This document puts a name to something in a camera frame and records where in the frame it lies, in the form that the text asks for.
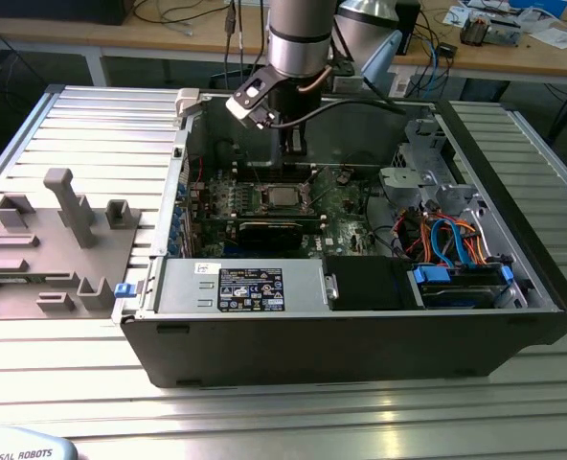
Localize metal socket cover frame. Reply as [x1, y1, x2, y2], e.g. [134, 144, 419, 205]
[301, 166, 335, 207]

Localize silver Intel CPU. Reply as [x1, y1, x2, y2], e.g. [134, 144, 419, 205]
[267, 185, 305, 210]

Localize black RAM slot white clips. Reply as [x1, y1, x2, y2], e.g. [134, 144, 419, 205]
[233, 172, 318, 179]
[233, 162, 318, 170]

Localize CPU socket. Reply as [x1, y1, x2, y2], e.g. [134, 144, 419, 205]
[258, 179, 316, 216]

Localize copper black CPU cooler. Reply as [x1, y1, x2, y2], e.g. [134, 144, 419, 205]
[459, 12, 494, 48]

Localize black plastic bay cover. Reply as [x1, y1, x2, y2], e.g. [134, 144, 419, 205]
[324, 255, 413, 312]

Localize small white device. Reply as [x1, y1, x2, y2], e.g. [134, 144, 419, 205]
[388, 66, 412, 98]

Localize grey plastic case latch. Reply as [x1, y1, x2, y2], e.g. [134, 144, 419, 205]
[174, 88, 203, 119]

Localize green motherboard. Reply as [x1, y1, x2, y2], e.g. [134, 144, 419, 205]
[187, 165, 390, 263]

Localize grey metal disk bay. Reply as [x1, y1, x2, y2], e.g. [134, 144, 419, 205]
[377, 117, 488, 219]

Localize tall black box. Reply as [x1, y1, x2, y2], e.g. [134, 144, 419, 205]
[395, 0, 422, 56]

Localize black graphics card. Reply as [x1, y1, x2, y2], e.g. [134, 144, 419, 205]
[235, 216, 304, 251]

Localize wooden desk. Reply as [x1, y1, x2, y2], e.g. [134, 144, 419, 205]
[388, 0, 567, 81]
[0, 0, 270, 90]

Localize grey power supply unit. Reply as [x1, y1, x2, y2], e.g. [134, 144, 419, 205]
[139, 257, 338, 318]

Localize grey metal device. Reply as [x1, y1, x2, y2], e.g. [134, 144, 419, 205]
[487, 21, 524, 48]

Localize black grey PC case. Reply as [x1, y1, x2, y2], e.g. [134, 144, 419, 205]
[112, 88, 567, 389]

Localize wide black box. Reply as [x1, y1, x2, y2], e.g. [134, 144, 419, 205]
[0, 0, 131, 26]

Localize blue cardboard box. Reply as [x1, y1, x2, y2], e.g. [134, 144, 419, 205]
[508, 0, 567, 15]

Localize white paper sheet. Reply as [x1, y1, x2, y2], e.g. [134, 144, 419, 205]
[527, 23, 567, 49]

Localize grey plastic parts rack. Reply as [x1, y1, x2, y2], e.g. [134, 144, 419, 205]
[0, 167, 144, 321]

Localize pale blue teach pendant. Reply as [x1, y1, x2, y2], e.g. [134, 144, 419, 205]
[0, 427, 79, 460]

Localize brown curved cable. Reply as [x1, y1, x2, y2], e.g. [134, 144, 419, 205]
[296, 65, 335, 97]

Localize black camera cable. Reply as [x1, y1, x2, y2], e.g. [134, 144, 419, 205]
[263, 99, 408, 129]

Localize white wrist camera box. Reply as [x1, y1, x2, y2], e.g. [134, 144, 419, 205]
[224, 79, 278, 130]

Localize black hanging cable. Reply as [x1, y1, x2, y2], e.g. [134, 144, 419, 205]
[238, 0, 246, 92]
[224, 0, 237, 92]

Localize thin black wire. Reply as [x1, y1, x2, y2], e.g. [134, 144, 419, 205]
[341, 150, 386, 177]

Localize thin red wire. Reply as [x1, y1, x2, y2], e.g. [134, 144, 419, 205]
[190, 151, 207, 189]

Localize thick black cable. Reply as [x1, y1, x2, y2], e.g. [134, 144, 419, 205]
[363, 181, 396, 259]

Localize blue data wire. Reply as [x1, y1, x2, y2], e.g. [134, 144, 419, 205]
[428, 218, 457, 267]
[448, 218, 479, 268]

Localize orange wire bundle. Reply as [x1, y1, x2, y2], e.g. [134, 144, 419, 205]
[392, 210, 489, 267]

